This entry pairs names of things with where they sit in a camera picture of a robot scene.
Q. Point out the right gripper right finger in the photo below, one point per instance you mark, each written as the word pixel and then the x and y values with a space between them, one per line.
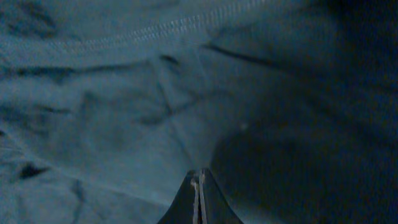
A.
pixel 213 205

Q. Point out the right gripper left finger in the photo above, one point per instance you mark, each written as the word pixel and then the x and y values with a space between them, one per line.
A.
pixel 185 206

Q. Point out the black shorts garment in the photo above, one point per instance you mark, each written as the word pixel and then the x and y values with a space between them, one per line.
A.
pixel 107 105

